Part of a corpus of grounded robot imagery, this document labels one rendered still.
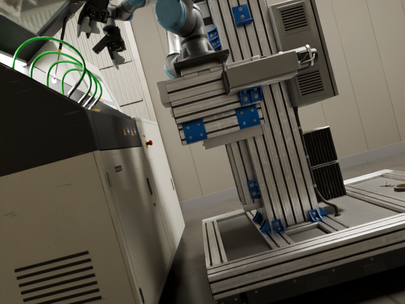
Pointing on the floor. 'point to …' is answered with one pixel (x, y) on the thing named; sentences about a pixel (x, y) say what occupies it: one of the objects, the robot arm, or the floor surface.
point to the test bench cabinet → (65, 237)
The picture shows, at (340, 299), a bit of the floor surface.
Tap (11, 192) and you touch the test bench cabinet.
